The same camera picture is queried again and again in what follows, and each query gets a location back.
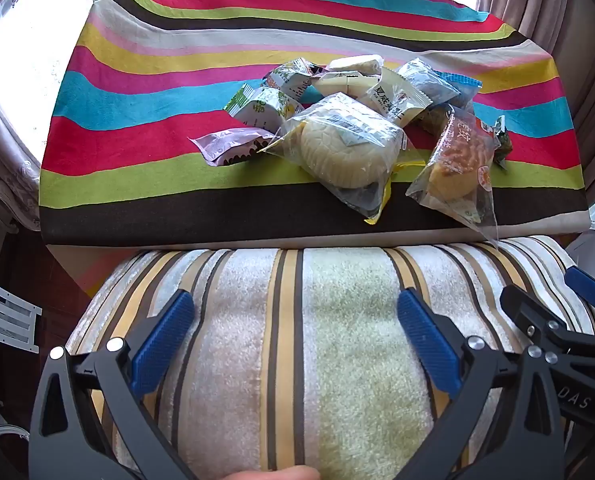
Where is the large round white pastry packet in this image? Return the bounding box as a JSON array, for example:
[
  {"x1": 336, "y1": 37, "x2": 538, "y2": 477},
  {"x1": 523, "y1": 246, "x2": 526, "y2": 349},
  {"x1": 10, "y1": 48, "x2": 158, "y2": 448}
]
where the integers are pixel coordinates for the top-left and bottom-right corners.
[{"x1": 257, "y1": 92, "x2": 425, "y2": 226}]

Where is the lemon print snack packet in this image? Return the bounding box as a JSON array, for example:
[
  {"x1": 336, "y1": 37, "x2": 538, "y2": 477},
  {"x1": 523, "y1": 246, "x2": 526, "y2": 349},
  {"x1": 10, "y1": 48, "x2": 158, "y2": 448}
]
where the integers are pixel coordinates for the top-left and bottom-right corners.
[{"x1": 262, "y1": 58, "x2": 327, "y2": 103}]

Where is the white pastry block packet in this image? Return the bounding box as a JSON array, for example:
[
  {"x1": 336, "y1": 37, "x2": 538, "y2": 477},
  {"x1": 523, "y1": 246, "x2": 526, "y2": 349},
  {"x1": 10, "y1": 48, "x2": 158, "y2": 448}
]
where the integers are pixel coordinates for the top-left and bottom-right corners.
[
  {"x1": 326, "y1": 54, "x2": 384, "y2": 75},
  {"x1": 311, "y1": 72, "x2": 382, "y2": 98}
]

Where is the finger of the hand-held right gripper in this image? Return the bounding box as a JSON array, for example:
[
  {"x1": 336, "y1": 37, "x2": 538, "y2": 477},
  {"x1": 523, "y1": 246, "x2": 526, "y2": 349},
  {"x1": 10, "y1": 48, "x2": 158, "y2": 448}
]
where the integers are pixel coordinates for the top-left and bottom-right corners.
[
  {"x1": 500, "y1": 285, "x2": 568, "y2": 343},
  {"x1": 563, "y1": 266, "x2": 595, "y2": 311}
]

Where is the purple snack packet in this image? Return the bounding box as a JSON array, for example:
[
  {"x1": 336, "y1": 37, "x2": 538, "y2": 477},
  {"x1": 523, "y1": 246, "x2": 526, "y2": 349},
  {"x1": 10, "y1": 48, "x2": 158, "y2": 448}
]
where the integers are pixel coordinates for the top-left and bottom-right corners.
[{"x1": 187, "y1": 127, "x2": 280, "y2": 167}]

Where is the beige striped towel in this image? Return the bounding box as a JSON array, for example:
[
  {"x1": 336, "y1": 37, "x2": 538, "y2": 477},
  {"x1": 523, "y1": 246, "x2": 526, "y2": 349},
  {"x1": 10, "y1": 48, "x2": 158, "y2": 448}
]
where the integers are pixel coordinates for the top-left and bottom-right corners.
[{"x1": 64, "y1": 235, "x2": 595, "y2": 480}]

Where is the small blue edged packet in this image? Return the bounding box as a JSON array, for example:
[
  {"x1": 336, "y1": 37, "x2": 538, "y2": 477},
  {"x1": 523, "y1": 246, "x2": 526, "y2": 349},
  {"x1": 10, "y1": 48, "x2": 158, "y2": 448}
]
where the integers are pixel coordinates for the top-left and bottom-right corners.
[{"x1": 435, "y1": 71, "x2": 483, "y2": 111}]

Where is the green and white snack packet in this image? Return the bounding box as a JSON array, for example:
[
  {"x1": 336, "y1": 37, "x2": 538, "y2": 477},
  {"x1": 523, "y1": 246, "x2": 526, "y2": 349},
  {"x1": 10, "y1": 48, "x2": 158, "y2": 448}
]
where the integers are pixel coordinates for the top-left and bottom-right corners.
[{"x1": 222, "y1": 85, "x2": 305, "y2": 133}]

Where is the person's left hand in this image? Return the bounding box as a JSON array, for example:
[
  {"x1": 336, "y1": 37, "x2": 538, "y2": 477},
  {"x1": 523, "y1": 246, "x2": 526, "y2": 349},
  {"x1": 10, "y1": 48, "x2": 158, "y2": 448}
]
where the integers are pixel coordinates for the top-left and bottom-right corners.
[{"x1": 226, "y1": 465, "x2": 322, "y2": 480}]

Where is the dark green snack packet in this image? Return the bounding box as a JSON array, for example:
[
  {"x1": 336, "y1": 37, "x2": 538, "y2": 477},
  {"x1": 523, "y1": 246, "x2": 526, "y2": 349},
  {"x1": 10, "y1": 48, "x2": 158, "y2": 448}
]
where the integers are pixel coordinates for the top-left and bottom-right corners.
[{"x1": 411, "y1": 104, "x2": 453, "y2": 136}]

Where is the colourful striped tablecloth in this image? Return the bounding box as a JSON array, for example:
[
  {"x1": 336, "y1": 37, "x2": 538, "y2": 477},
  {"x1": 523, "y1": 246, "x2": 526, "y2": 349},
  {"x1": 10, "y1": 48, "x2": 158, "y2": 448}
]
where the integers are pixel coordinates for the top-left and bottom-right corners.
[{"x1": 37, "y1": 0, "x2": 591, "y2": 248}]

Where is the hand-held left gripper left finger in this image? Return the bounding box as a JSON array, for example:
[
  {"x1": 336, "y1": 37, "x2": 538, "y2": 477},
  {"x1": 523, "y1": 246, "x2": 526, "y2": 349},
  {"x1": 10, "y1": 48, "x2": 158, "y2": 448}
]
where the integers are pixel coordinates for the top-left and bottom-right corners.
[{"x1": 28, "y1": 289, "x2": 198, "y2": 480}]

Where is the white slatted rack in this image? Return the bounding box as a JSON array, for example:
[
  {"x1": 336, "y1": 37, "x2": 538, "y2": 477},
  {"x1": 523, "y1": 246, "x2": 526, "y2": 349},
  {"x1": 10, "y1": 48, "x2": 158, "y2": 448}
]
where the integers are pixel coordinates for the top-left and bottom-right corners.
[{"x1": 0, "y1": 270, "x2": 43, "y2": 356}]

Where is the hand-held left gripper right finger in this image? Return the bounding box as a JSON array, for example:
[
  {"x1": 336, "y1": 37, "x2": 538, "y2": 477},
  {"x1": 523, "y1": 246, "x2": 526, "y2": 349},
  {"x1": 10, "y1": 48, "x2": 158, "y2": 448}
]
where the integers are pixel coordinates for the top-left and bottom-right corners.
[{"x1": 396, "y1": 287, "x2": 565, "y2": 480}]

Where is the beige curtain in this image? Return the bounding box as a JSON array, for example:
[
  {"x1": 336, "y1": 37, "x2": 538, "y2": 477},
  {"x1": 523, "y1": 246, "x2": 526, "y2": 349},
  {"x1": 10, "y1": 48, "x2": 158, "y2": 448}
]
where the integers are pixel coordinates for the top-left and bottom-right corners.
[
  {"x1": 477, "y1": 0, "x2": 595, "y2": 206},
  {"x1": 0, "y1": 60, "x2": 43, "y2": 233}
]

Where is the cream snack packet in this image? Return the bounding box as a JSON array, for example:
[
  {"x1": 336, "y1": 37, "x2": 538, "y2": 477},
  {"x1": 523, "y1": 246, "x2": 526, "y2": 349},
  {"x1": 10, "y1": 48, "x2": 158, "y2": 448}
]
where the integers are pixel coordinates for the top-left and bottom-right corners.
[{"x1": 360, "y1": 66, "x2": 431, "y2": 128}]

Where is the brown pastry clear packet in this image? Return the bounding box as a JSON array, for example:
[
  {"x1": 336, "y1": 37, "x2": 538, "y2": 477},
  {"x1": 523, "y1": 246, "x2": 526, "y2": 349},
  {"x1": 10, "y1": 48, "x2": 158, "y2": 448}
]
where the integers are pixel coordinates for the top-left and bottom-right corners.
[{"x1": 406, "y1": 105, "x2": 501, "y2": 241}]

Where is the clear packet with blue edges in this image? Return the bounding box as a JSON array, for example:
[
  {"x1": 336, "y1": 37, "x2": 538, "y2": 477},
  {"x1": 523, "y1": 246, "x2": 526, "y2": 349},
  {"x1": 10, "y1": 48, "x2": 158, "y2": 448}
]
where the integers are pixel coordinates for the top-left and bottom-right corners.
[{"x1": 395, "y1": 57, "x2": 462, "y2": 111}]

